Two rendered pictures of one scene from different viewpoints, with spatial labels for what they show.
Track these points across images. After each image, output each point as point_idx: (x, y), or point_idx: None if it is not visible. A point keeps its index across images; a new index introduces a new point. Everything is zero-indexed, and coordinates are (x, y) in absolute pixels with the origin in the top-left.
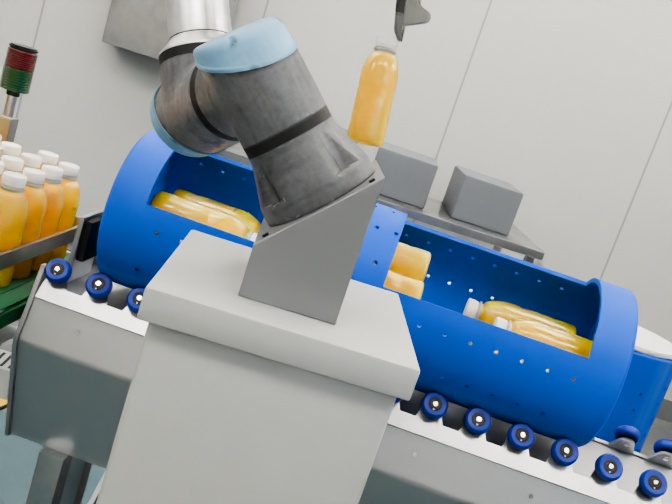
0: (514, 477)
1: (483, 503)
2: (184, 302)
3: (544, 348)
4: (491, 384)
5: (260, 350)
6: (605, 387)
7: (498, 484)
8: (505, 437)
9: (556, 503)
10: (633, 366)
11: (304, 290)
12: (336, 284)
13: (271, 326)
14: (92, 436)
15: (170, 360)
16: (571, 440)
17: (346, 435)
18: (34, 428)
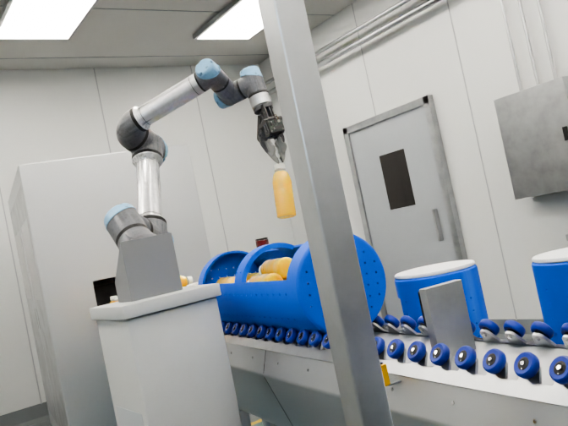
0: (303, 362)
1: (296, 380)
2: (93, 309)
3: (275, 283)
4: (275, 312)
5: (104, 318)
6: (293, 292)
7: (299, 368)
8: None
9: (315, 370)
10: (552, 275)
11: (124, 292)
12: (127, 286)
13: (102, 308)
14: (237, 397)
15: (101, 331)
16: (316, 330)
17: (126, 341)
18: None
